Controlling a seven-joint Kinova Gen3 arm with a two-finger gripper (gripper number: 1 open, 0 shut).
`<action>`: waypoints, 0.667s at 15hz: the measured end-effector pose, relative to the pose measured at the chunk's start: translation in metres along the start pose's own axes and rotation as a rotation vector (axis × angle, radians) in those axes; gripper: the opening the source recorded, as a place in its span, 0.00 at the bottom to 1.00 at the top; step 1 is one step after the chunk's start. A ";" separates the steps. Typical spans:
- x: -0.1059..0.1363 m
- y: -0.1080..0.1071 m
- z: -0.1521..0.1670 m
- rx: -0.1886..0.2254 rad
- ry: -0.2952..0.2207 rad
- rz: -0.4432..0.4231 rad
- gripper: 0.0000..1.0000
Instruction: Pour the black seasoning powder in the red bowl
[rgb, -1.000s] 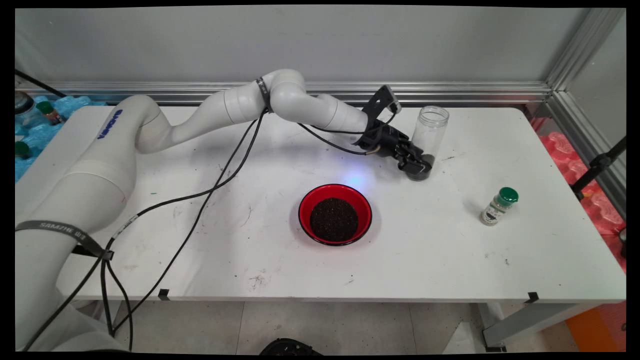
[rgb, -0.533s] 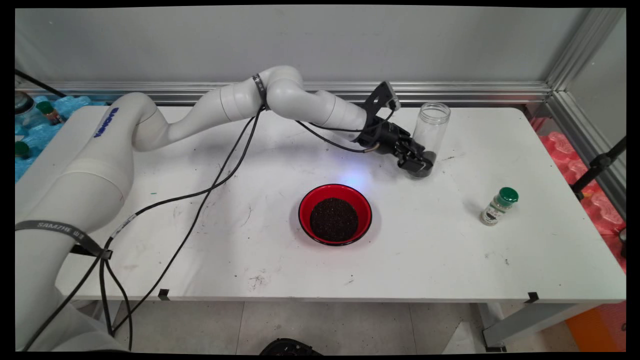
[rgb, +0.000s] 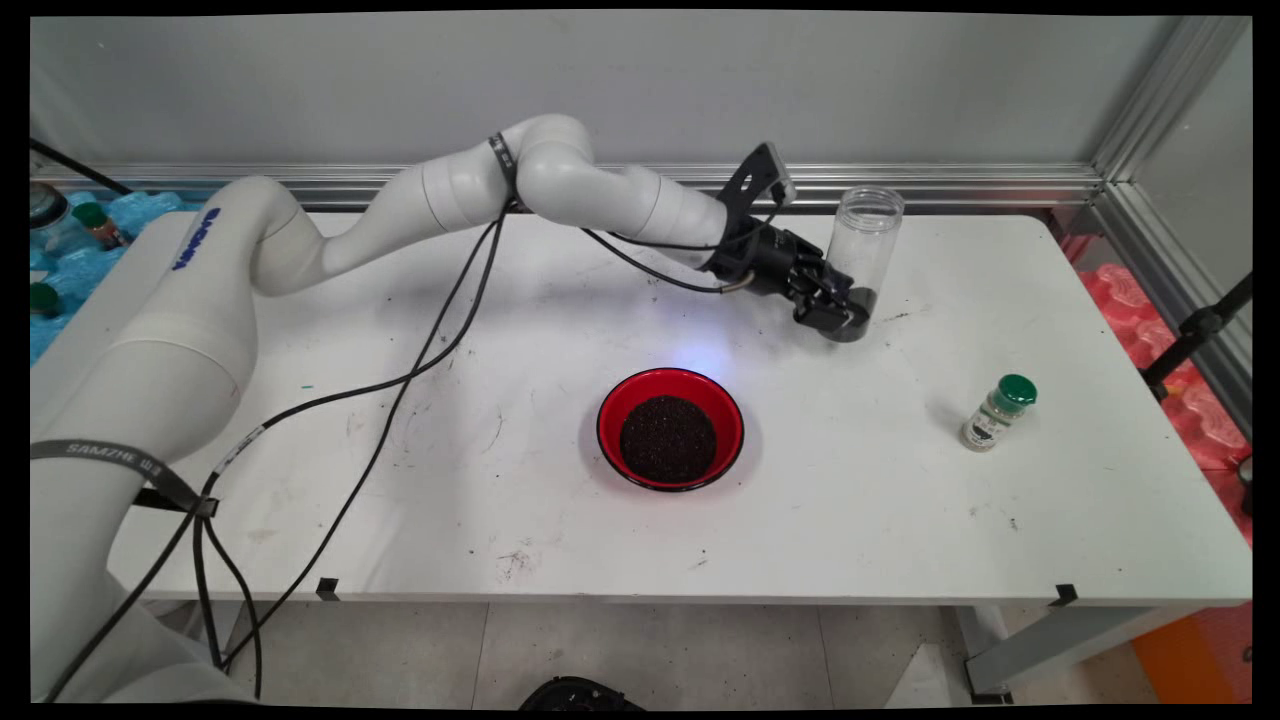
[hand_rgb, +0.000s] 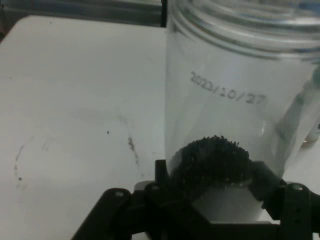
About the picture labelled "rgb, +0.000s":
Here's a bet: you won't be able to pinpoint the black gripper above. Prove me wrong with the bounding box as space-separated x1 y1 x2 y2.
705 226 873 346

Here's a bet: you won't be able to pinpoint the clear plastic jar black seeds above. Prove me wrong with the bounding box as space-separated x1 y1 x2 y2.
825 185 906 344

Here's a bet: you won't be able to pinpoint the green capped spice bottle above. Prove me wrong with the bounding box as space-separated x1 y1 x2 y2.
961 374 1038 454

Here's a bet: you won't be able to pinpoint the black seeds heap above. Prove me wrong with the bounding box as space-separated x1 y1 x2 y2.
620 395 719 486

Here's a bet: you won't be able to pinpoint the red bowl black rim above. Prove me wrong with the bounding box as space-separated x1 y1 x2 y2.
597 367 747 493

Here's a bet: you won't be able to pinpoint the red bubble wrap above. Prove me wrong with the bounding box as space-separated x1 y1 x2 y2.
1060 235 1253 549

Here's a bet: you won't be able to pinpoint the black stand pole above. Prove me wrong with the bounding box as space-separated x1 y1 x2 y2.
1140 270 1253 403

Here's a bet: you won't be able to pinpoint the grey metal table leg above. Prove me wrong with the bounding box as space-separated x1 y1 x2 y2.
150 600 263 673
955 603 1201 706

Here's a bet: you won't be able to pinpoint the black object on floor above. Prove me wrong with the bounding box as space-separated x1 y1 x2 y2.
518 676 646 711

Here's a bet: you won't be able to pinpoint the orange box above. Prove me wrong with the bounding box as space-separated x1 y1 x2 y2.
1130 600 1253 706

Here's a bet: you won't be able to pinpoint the brown bottle green cap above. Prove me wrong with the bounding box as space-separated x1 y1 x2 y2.
72 202 129 251

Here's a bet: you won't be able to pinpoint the blue bubble wrap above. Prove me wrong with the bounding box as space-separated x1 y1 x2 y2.
30 190 206 363

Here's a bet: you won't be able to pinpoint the glass jar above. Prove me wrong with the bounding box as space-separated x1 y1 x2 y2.
30 182 71 251

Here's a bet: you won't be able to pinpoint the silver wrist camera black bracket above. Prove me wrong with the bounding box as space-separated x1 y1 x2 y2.
715 142 799 217

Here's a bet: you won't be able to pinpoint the black cable metal plug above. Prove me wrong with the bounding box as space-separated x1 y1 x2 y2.
40 195 751 701

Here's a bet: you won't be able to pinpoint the long aluminium frame rail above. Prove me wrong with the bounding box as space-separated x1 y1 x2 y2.
30 163 1103 211

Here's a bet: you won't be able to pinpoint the thin black camera cable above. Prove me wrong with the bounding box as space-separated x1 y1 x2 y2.
190 195 783 701

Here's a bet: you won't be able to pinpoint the short aluminium frame rail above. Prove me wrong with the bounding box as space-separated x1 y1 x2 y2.
1092 183 1253 441

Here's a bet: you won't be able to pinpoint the thin black velcro strap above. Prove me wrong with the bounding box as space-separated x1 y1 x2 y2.
488 132 522 212

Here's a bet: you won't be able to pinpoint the aluminium frame upright post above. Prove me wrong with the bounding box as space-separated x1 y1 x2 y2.
1088 15 1253 189

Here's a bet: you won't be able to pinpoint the grey printed velcro strap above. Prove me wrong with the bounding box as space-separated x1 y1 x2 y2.
30 438 220 519

